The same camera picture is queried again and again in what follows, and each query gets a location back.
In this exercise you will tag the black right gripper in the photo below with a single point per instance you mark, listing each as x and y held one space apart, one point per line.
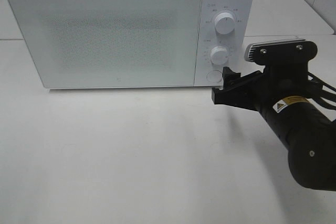
280 93

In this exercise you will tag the white timer knob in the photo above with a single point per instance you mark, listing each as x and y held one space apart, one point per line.
219 55

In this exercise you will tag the white upper power knob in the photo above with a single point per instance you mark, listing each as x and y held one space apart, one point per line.
224 22

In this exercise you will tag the white microwave door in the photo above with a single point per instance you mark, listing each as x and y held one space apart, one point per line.
110 43

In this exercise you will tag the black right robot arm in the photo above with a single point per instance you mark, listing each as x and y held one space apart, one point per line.
311 152

